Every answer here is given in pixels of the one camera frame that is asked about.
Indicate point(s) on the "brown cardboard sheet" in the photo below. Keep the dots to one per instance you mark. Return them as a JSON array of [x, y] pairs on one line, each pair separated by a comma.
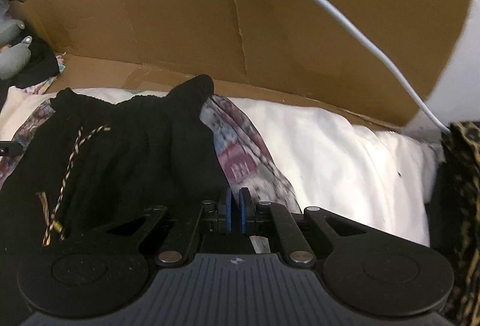
[[290, 46]]

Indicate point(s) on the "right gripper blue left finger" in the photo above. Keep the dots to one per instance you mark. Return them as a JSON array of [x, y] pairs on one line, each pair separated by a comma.
[[187, 227]]

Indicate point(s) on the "leopard print cushion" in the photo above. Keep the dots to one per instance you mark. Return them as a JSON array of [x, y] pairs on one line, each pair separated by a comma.
[[453, 215]]

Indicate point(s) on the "black garment pile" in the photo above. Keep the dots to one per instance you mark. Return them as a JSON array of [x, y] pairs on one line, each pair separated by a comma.
[[42, 65]]

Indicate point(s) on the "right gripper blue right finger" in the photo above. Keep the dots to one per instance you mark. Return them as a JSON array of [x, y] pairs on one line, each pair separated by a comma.
[[273, 221]]

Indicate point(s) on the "grey neck pillow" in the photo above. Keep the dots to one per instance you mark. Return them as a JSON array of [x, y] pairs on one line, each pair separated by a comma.
[[13, 57]]

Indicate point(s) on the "black shorts with bear print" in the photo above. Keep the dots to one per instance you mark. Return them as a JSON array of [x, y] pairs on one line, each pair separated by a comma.
[[87, 163]]

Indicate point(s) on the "cream bear print blanket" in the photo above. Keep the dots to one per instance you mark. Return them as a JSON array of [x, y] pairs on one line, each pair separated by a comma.
[[379, 179]]

